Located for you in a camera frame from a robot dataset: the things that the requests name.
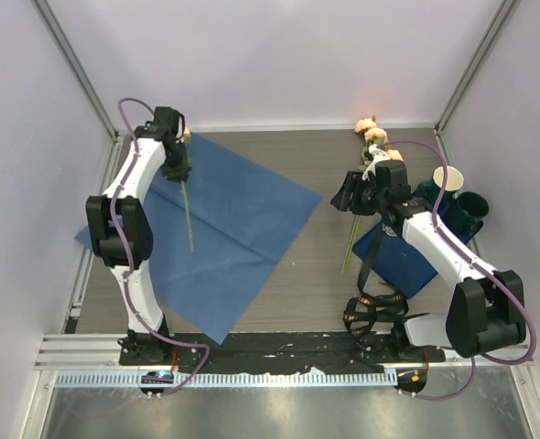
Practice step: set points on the black printed ribbon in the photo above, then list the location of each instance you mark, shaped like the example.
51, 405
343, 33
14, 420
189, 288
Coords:
362, 312

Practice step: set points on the dark green mug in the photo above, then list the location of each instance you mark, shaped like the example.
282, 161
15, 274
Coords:
466, 211
428, 190

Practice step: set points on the large blue wrapping paper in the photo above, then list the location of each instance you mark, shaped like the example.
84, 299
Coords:
244, 218

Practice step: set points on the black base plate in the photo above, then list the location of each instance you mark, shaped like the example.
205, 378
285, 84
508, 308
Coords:
264, 350

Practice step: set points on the slotted cable duct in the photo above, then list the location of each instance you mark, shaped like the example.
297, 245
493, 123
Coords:
144, 378

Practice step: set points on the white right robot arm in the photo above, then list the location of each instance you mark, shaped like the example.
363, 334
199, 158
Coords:
487, 310

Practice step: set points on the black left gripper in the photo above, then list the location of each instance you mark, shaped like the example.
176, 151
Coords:
181, 173

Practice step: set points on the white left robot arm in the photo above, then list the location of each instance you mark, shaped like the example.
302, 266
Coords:
121, 235

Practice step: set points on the beige paper cup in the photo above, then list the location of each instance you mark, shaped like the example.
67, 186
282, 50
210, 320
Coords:
449, 178

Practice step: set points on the aluminium frame rail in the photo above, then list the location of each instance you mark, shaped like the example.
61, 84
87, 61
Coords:
86, 351

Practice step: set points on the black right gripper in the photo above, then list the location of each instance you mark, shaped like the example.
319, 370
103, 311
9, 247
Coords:
341, 201

